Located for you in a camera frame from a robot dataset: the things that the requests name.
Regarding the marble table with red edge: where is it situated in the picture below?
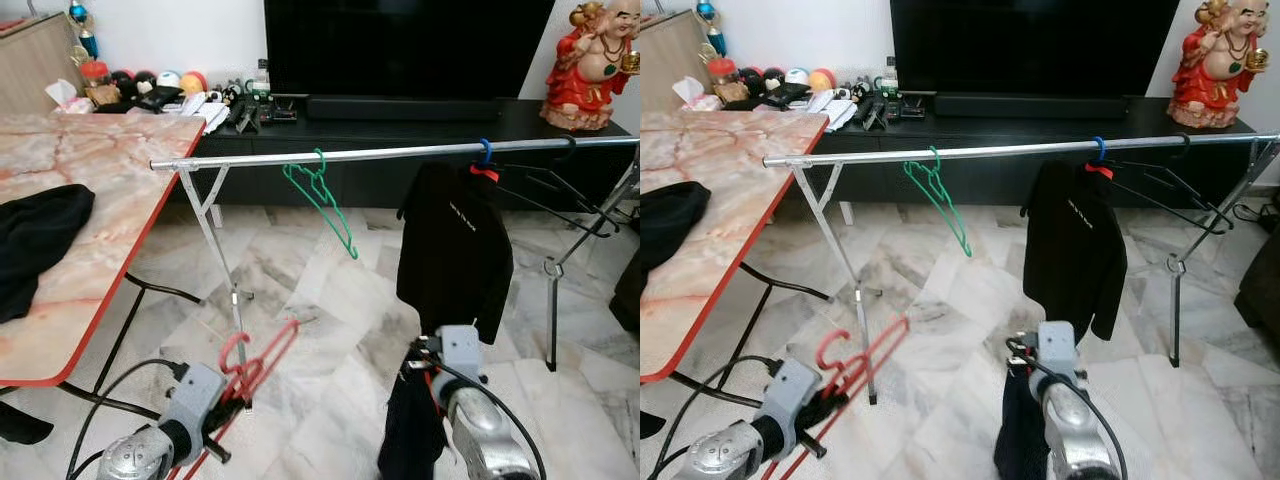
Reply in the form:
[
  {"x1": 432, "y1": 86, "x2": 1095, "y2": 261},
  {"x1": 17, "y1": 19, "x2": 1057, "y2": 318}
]
[
  {"x1": 640, "y1": 108, "x2": 831, "y2": 416},
  {"x1": 0, "y1": 110, "x2": 208, "y2": 421}
]

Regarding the silver metal clothes rack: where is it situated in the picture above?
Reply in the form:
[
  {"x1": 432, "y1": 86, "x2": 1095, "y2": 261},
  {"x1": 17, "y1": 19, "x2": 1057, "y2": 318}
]
[
  {"x1": 762, "y1": 130, "x2": 1280, "y2": 406},
  {"x1": 149, "y1": 135, "x2": 641, "y2": 373}
]

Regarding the dark brown sofa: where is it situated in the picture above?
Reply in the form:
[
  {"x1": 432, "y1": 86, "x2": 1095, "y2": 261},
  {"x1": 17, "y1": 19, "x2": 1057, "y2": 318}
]
[{"x1": 1235, "y1": 225, "x2": 1280, "y2": 331}]

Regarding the black flat screen television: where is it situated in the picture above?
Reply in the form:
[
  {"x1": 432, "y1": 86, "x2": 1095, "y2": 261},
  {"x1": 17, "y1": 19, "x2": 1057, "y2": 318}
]
[
  {"x1": 890, "y1": 0, "x2": 1183, "y2": 98},
  {"x1": 263, "y1": 0, "x2": 556, "y2": 99}
]

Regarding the black garment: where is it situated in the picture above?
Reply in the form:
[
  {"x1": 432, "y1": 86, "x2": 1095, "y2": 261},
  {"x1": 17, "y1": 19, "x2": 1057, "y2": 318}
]
[
  {"x1": 993, "y1": 365, "x2": 1046, "y2": 480},
  {"x1": 640, "y1": 180, "x2": 713, "y2": 331},
  {"x1": 0, "y1": 183, "x2": 96, "y2": 324},
  {"x1": 377, "y1": 370, "x2": 448, "y2": 480}
]

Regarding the red hanger with pink hook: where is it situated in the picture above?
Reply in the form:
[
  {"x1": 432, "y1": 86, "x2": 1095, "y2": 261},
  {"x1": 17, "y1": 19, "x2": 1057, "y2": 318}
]
[
  {"x1": 775, "y1": 315, "x2": 911, "y2": 480},
  {"x1": 165, "y1": 318, "x2": 301, "y2": 480}
]

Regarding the black tv console cabinet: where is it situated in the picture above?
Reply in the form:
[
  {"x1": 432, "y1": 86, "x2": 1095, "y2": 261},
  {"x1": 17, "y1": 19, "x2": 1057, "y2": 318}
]
[
  {"x1": 790, "y1": 95, "x2": 1258, "y2": 208},
  {"x1": 165, "y1": 95, "x2": 641, "y2": 211}
]

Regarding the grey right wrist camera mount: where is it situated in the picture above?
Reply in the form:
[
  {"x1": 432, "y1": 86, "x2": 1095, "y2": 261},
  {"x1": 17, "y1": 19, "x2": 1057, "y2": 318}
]
[
  {"x1": 1035, "y1": 320, "x2": 1081, "y2": 386},
  {"x1": 437, "y1": 325, "x2": 484, "y2": 391}
]

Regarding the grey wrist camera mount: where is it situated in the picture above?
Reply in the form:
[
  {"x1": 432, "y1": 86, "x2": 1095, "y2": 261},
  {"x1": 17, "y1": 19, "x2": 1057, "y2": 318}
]
[
  {"x1": 437, "y1": 325, "x2": 484, "y2": 391},
  {"x1": 750, "y1": 358, "x2": 823, "y2": 441},
  {"x1": 1035, "y1": 320, "x2": 1081, "y2": 386},
  {"x1": 155, "y1": 362, "x2": 229, "y2": 441}
]

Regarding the red laughing buddha statue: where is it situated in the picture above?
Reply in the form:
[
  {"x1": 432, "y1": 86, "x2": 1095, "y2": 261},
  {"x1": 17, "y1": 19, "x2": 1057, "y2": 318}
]
[
  {"x1": 540, "y1": 0, "x2": 641, "y2": 133},
  {"x1": 1167, "y1": 0, "x2": 1271, "y2": 129}
]

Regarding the black shirt white print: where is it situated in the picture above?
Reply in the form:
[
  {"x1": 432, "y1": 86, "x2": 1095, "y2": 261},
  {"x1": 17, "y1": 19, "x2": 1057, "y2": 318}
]
[
  {"x1": 396, "y1": 162, "x2": 515, "y2": 346},
  {"x1": 1020, "y1": 160, "x2": 1129, "y2": 343}
]

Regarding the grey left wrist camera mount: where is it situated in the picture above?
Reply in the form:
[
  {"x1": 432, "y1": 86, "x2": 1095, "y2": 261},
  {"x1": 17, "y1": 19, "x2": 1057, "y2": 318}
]
[
  {"x1": 750, "y1": 358, "x2": 823, "y2": 441},
  {"x1": 155, "y1": 362, "x2": 229, "y2": 441}
]

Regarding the black soundbar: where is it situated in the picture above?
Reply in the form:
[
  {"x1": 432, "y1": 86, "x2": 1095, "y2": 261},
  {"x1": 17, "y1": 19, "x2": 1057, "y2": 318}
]
[
  {"x1": 306, "y1": 95, "x2": 503, "y2": 123},
  {"x1": 932, "y1": 93, "x2": 1129, "y2": 121}
]

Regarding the light wooden cabinet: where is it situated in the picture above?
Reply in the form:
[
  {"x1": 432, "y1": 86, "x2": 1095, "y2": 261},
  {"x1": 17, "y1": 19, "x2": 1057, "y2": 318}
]
[
  {"x1": 640, "y1": 10, "x2": 719, "y2": 113},
  {"x1": 0, "y1": 12, "x2": 86, "y2": 116}
]

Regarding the white tissue box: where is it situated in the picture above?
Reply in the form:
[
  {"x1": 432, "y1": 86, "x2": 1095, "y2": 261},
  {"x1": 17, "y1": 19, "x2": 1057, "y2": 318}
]
[
  {"x1": 45, "y1": 78, "x2": 93, "y2": 113},
  {"x1": 673, "y1": 76, "x2": 723, "y2": 111}
]

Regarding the red hanger with blue hook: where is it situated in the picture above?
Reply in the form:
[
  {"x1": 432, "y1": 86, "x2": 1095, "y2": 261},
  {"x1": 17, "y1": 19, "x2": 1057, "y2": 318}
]
[
  {"x1": 1085, "y1": 136, "x2": 1114, "y2": 181},
  {"x1": 470, "y1": 138, "x2": 501, "y2": 183}
]

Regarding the dark grey plastic hanger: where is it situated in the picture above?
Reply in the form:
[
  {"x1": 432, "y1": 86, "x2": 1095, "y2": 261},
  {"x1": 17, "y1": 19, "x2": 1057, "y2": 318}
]
[
  {"x1": 1110, "y1": 132, "x2": 1236, "y2": 236},
  {"x1": 495, "y1": 135, "x2": 621, "y2": 239}
]

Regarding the green plastic hanger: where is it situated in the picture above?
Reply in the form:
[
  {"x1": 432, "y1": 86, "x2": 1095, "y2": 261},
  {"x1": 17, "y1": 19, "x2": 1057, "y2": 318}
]
[
  {"x1": 903, "y1": 146, "x2": 973, "y2": 259},
  {"x1": 282, "y1": 148, "x2": 359, "y2": 261}
]

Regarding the blue gold ornament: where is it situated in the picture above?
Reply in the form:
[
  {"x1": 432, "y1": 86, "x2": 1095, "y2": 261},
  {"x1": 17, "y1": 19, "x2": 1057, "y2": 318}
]
[
  {"x1": 695, "y1": 0, "x2": 729, "y2": 58},
  {"x1": 68, "y1": 0, "x2": 101, "y2": 61}
]

